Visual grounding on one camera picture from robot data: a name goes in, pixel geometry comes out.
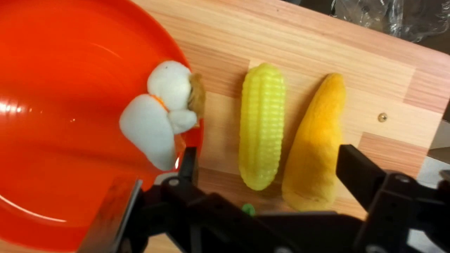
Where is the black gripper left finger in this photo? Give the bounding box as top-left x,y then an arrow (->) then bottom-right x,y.
175,146 -> 199,187

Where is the yellow plush carrot green leaf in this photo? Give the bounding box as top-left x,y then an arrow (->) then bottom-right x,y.
239,72 -> 348,218

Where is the red plastic plate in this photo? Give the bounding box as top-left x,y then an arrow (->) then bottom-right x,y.
0,0 -> 205,251

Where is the wooden butcher block counter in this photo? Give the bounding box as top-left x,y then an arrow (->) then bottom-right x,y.
132,0 -> 450,253

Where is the white toy garlic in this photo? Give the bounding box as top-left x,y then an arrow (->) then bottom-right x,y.
118,59 -> 206,173

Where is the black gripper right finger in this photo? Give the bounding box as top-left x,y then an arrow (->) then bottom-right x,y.
336,143 -> 392,215

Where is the clear plastic bag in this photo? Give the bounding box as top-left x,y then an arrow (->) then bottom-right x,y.
285,0 -> 450,55

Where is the yellow toy corn cob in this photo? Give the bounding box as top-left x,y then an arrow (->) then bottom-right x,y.
237,62 -> 287,192

